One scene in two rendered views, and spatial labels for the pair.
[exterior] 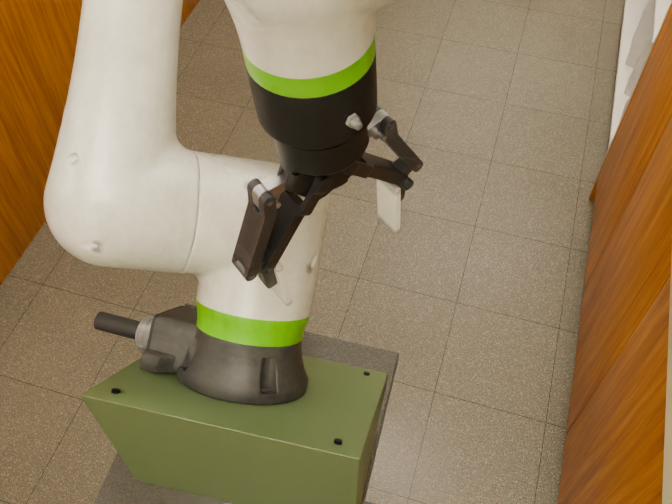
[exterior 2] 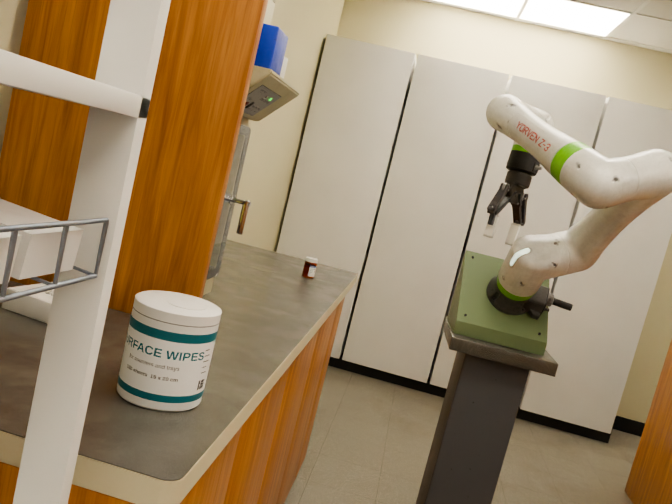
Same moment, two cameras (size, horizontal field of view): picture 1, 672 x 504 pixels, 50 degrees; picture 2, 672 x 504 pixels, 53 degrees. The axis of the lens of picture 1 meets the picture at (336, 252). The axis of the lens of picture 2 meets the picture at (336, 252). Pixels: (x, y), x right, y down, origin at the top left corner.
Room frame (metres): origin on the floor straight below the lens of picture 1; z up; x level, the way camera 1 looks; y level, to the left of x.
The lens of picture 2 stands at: (2.35, -0.84, 1.34)
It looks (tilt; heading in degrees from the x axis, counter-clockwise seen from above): 7 degrees down; 169
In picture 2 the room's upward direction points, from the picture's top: 14 degrees clockwise
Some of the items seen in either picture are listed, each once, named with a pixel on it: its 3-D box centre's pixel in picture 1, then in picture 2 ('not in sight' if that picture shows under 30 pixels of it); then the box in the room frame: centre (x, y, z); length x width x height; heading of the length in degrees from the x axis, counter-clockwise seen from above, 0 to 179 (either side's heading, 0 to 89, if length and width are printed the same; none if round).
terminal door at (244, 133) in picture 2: not in sight; (215, 203); (0.70, -0.85, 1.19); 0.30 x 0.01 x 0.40; 163
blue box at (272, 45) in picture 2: not in sight; (257, 47); (0.81, -0.83, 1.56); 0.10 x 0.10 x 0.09; 73
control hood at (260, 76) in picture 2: not in sight; (259, 97); (0.72, -0.80, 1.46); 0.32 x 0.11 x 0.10; 163
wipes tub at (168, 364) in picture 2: not in sight; (169, 348); (1.34, -0.87, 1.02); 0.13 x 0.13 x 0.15
